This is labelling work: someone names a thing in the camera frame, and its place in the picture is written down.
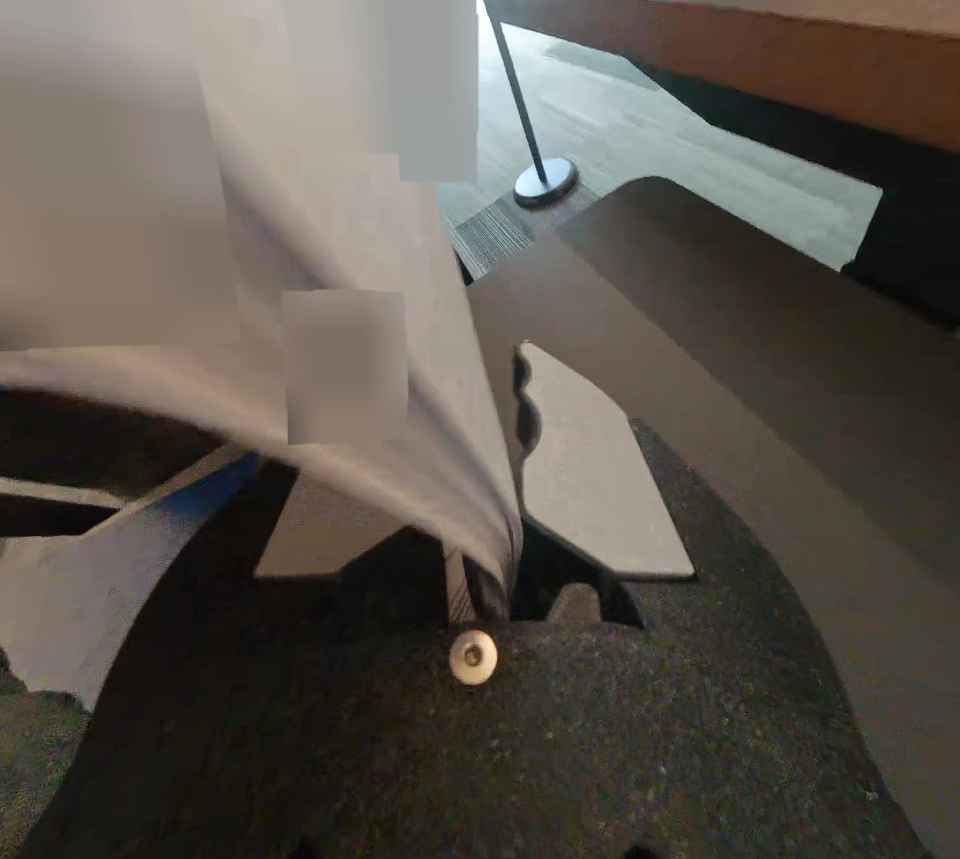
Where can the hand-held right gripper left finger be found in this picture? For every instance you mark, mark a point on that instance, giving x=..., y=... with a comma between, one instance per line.
x=315, y=536

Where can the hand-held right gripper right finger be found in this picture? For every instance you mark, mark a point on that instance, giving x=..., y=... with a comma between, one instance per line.
x=592, y=484

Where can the white paperback book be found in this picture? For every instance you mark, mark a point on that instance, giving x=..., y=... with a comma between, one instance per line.
x=450, y=386

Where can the black floor sign stand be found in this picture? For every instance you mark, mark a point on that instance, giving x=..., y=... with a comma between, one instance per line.
x=546, y=182

